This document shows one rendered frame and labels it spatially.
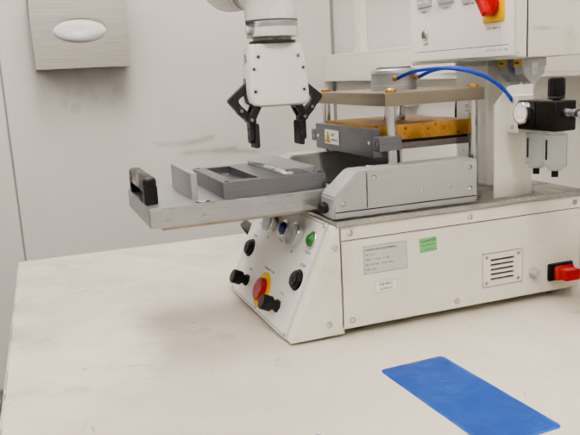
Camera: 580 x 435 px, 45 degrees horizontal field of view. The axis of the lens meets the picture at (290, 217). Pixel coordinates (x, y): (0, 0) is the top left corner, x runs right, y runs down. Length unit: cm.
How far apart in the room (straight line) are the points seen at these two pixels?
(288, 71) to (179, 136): 151
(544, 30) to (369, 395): 64
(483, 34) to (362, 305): 50
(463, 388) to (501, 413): 7
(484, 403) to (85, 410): 49
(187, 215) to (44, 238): 163
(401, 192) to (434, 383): 31
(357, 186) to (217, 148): 164
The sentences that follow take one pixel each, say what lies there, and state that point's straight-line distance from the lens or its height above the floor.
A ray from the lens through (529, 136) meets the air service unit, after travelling 115.
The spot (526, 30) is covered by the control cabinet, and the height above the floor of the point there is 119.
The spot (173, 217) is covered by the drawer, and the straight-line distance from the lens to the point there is 102.
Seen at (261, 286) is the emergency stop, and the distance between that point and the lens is 119.
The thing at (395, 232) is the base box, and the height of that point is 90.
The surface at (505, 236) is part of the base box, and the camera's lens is 120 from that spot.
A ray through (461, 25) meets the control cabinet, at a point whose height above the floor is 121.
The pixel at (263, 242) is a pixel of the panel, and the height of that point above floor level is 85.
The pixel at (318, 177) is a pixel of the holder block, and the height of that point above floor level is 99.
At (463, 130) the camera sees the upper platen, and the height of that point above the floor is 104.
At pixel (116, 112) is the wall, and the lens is 259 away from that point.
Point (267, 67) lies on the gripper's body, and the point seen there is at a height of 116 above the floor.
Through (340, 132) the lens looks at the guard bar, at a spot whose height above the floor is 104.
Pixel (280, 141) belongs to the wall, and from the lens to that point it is 272.
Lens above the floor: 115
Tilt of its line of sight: 11 degrees down
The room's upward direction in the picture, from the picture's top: 3 degrees counter-clockwise
